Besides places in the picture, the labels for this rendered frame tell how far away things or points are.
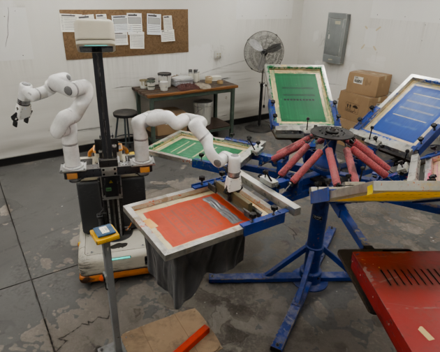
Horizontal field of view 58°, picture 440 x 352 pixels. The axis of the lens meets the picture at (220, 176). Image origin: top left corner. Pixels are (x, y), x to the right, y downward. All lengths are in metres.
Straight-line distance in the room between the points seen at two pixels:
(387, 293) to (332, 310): 1.54
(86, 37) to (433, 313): 2.07
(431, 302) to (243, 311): 1.66
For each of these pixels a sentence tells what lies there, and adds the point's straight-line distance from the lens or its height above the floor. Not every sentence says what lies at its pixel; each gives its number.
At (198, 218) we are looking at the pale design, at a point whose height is 0.96.
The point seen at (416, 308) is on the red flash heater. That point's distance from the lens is 1.76.
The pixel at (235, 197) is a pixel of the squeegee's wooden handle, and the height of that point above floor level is 1.04.
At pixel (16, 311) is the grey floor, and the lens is 3.43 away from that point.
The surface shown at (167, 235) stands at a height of 0.96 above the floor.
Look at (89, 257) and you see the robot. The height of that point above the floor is 0.28.
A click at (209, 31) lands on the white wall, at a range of 6.57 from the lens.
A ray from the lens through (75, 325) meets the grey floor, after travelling 3.18.
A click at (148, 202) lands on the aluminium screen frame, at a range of 2.49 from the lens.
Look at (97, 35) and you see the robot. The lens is 2.34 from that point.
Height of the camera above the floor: 2.19
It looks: 25 degrees down
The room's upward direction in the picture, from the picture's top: 2 degrees clockwise
